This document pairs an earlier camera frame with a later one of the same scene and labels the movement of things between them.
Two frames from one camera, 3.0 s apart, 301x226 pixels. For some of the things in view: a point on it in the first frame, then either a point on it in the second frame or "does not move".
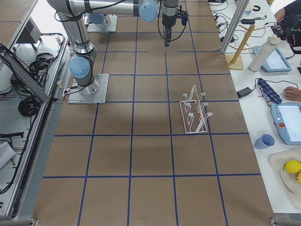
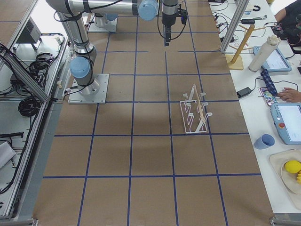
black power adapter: (241, 92) does not move
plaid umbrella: (270, 96) → (268, 82)
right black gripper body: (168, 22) does not move
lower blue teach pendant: (287, 119) does not move
